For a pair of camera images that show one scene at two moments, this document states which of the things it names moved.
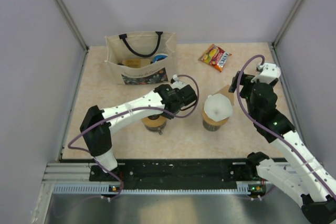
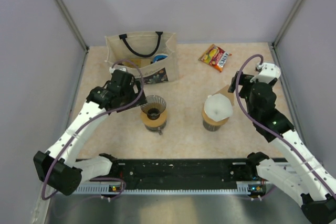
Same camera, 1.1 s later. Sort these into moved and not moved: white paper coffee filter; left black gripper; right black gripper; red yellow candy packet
Moved: left black gripper
Not moved: red yellow candy packet; right black gripper; white paper coffee filter
